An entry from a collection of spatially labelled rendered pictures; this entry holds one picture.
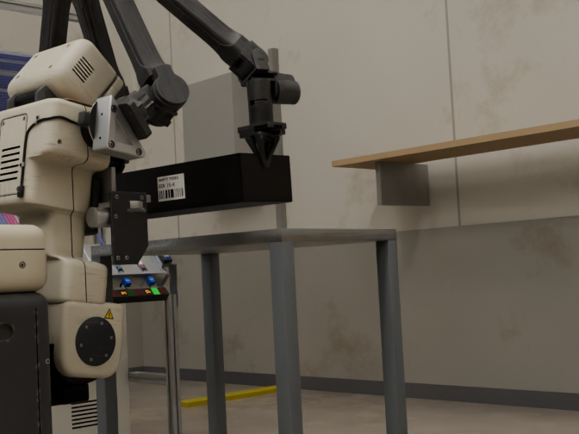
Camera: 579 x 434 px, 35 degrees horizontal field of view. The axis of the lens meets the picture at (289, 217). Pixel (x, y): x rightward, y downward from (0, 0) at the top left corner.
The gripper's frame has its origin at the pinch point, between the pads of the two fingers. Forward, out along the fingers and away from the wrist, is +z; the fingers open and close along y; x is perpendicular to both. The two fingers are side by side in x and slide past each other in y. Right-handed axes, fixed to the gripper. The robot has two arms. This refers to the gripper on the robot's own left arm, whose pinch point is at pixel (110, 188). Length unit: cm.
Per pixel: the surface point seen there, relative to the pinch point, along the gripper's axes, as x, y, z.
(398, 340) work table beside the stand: -40, -64, 44
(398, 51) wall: -265, 81, -88
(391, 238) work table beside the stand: -40, -64, 18
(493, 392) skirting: -256, 32, 94
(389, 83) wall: -266, 89, -72
